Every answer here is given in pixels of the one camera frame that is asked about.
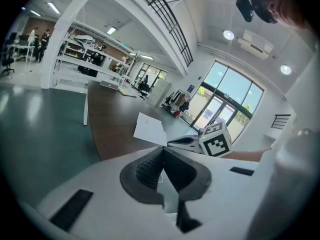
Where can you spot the white desk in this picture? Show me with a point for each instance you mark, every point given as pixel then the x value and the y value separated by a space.
pixel 21 49

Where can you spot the white air conditioner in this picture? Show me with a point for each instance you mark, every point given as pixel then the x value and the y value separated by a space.
pixel 256 44

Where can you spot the red bag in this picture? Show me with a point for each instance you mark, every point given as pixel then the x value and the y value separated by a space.
pixel 177 113

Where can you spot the grey locker cabinet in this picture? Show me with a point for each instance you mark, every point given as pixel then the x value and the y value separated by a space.
pixel 158 92

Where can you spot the person's head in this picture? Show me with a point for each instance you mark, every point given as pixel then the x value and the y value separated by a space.
pixel 287 6

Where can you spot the black head-worn camera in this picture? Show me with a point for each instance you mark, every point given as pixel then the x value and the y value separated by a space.
pixel 260 6

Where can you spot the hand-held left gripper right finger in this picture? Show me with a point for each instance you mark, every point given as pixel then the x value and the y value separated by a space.
pixel 187 176

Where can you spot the black stair railing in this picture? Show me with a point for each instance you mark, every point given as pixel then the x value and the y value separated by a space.
pixel 281 121

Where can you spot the white paper sheet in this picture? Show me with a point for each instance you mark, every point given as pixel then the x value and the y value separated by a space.
pixel 150 130

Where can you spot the round ceiling light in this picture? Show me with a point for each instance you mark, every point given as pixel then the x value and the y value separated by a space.
pixel 285 69
pixel 228 35

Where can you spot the white shelving rack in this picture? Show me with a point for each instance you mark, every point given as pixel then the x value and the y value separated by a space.
pixel 82 56

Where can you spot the blue wall sign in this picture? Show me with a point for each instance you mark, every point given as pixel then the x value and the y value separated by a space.
pixel 192 88

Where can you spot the dark-framed glass door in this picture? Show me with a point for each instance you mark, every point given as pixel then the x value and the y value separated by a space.
pixel 151 74

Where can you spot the white grey box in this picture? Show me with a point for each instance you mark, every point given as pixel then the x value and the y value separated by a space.
pixel 109 84

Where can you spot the person's right forearm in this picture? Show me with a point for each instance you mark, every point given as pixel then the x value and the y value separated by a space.
pixel 247 155

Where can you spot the black office chair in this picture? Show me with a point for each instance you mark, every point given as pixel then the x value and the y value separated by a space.
pixel 7 64

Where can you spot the large glass entrance window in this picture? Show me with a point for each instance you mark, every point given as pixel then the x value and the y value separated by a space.
pixel 225 94

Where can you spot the fluorescent tube light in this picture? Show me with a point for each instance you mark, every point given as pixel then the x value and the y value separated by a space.
pixel 111 30
pixel 53 7

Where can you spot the clothes rack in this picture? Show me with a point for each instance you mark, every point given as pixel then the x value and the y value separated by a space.
pixel 176 100

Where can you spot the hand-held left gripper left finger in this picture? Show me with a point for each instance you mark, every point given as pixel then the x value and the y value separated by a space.
pixel 145 174

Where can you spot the white and yellow paper stack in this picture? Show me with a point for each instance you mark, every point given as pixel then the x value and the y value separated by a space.
pixel 127 92

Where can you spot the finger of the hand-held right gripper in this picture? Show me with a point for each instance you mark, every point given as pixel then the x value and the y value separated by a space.
pixel 188 149
pixel 181 140

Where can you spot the black balcony railing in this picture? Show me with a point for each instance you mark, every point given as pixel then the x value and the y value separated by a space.
pixel 170 21

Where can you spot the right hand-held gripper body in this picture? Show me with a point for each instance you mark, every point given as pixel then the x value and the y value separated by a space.
pixel 216 144

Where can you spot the person's white shirt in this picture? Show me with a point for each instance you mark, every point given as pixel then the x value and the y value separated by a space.
pixel 287 184

